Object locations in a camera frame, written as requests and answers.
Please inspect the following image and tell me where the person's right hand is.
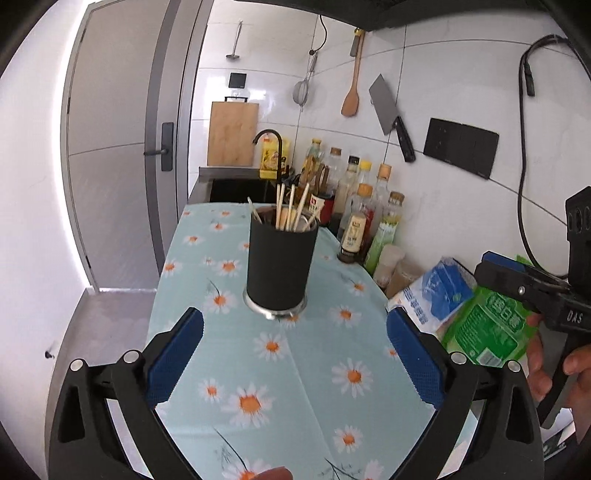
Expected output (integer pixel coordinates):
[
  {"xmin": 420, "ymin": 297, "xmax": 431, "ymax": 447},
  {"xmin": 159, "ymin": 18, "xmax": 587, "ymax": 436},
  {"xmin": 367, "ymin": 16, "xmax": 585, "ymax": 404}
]
[{"xmin": 526, "ymin": 314, "xmax": 591, "ymax": 446}]

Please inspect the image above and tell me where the person's left hand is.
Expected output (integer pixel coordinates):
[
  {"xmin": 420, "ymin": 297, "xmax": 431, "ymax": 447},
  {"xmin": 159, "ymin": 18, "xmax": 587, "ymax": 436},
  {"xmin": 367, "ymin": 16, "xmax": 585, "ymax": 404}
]
[{"xmin": 252, "ymin": 466, "xmax": 294, "ymax": 480}]

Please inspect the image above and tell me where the green package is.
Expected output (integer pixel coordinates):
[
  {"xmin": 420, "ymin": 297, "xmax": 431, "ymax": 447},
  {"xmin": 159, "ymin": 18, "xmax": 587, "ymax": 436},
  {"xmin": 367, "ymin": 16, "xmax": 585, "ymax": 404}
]
[{"xmin": 437, "ymin": 284, "xmax": 537, "ymax": 367}]

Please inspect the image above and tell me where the blue white salt bag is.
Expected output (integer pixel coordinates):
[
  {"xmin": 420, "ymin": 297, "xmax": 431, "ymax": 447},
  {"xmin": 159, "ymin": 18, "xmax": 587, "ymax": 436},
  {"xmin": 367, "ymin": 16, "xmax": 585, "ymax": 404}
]
[{"xmin": 387, "ymin": 257, "xmax": 477, "ymax": 337}]

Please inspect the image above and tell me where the brown spice jar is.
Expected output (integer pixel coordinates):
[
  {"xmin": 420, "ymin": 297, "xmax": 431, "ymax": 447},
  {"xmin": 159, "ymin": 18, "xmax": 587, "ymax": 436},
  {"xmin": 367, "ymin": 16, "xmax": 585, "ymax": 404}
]
[{"xmin": 385, "ymin": 260, "xmax": 424, "ymax": 299}]

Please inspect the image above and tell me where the daisy print tablecloth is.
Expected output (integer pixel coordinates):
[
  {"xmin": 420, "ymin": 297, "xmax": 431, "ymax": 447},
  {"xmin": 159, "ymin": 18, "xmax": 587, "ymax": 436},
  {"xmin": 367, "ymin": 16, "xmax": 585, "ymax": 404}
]
[{"xmin": 149, "ymin": 203, "xmax": 434, "ymax": 479}]

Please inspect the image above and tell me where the beige seasoning jar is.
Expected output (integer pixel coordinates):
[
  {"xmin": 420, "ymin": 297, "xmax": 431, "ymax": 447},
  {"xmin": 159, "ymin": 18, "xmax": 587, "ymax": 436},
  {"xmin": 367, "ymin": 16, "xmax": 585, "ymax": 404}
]
[{"xmin": 373, "ymin": 244, "xmax": 406, "ymax": 289}]

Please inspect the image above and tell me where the green seasoning bag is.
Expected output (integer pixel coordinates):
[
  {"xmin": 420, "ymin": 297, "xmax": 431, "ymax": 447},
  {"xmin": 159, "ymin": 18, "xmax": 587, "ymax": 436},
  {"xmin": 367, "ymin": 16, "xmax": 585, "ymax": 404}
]
[{"xmin": 363, "ymin": 216, "xmax": 400, "ymax": 275}]

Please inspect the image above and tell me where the black utensil holder cup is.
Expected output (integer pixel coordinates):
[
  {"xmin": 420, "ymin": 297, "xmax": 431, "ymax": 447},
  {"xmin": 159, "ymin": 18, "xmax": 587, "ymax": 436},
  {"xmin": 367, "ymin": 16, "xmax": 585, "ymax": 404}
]
[{"xmin": 243, "ymin": 205, "xmax": 320, "ymax": 320}]

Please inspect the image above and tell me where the dark soy sauce bottle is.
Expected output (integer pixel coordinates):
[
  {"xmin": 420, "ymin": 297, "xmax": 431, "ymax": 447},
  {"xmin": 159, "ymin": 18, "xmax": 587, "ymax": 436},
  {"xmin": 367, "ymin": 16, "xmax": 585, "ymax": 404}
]
[{"xmin": 338, "ymin": 212, "xmax": 368, "ymax": 264}]

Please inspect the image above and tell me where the red label jar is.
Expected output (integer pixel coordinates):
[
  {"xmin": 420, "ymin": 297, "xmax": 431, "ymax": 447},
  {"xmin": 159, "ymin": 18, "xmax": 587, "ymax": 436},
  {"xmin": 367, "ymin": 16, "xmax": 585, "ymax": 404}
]
[{"xmin": 310, "ymin": 193, "xmax": 335, "ymax": 226}]

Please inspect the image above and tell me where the clear oil bottle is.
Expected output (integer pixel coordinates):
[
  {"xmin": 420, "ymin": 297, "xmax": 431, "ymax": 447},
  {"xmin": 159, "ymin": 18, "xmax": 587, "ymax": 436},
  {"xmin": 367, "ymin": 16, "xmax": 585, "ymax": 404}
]
[{"xmin": 332, "ymin": 155, "xmax": 360, "ymax": 217}]

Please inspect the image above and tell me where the bamboo chopstick long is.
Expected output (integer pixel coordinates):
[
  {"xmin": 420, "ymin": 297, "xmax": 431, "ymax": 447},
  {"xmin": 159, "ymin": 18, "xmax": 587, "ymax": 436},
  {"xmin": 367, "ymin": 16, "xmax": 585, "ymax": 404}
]
[{"xmin": 283, "ymin": 185, "xmax": 297, "ymax": 231}]

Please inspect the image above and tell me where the black faucet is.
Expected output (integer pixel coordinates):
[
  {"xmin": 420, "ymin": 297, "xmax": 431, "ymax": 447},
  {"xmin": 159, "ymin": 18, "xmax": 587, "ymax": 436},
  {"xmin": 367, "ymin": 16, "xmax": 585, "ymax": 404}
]
[{"xmin": 252, "ymin": 129, "xmax": 284, "ymax": 182}]

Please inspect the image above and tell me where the yellow detergent bottle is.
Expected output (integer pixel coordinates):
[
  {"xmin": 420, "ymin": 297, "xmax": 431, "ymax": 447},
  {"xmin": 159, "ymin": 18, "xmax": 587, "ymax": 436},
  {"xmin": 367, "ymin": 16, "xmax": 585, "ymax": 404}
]
[{"xmin": 259, "ymin": 135, "xmax": 280, "ymax": 180}]

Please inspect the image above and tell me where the wooden cutting board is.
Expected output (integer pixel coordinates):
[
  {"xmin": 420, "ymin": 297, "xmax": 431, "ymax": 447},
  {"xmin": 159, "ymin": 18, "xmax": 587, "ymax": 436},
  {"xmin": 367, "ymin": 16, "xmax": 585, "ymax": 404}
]
[{"xmin": 207, "ymin": 101, "xmax": 259, "ymax": 167}]

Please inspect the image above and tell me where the hanging wooden spatula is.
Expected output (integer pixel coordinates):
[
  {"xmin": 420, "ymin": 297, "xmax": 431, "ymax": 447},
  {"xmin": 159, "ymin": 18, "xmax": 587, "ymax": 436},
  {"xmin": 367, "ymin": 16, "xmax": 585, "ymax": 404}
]
[{"xmin": 341, "ymin": 29, "xmax": 366, "ymax": 118}]

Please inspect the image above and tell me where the grey door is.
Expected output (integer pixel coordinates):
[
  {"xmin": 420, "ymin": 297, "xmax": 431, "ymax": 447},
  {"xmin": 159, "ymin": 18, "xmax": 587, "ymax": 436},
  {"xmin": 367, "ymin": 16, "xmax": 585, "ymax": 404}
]
[{"xmin": 61, "ymin": 0, "xmax": 212, "ymax": 291}]

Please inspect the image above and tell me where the hanging cleaver knife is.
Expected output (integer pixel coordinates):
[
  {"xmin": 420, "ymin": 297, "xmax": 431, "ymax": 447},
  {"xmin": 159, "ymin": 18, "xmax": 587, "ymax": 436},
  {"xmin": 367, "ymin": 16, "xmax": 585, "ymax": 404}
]
[{"xmin": 369, "ymin": 74, "xmax": 416, "ymax": 163}]

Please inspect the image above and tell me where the hanging mesh strainer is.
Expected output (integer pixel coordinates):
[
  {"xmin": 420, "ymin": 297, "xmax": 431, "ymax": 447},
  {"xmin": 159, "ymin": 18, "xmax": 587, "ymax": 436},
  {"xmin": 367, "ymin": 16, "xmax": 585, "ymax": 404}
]
[{"xmin": 291, "ymin": 50, "xmax": 318, "ymax": 107}]

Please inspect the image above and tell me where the hanging metal ladle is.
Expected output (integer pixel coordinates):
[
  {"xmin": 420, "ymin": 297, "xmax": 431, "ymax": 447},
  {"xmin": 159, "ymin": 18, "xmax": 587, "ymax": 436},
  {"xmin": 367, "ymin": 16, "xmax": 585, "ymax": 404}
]
[{"xmin": 226, "ymin": 20, "xmax": 243, "ymax": 61}]

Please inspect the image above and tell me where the black wall panel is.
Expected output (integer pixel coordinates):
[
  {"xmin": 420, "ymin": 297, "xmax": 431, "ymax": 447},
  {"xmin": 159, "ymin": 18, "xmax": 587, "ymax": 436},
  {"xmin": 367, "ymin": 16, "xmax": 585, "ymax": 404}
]
[{"xmin": 423, "ymin": 118, "xmax": 500, "ymax": 180}]

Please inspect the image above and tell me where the black door handle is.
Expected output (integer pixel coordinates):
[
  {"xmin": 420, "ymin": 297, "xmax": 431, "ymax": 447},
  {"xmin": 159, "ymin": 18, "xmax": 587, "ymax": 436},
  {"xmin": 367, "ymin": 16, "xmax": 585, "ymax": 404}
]
[{"xmin": 143, "ymin": 122, "xmax": 174, "ymax": 172}]

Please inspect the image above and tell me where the black cable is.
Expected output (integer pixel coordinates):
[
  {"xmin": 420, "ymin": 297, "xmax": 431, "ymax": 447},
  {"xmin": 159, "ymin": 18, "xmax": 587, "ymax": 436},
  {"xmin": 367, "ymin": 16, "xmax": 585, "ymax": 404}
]
[{"xmin": 517, "ymin": 34, "xmax": 591, "ymax": 280}]

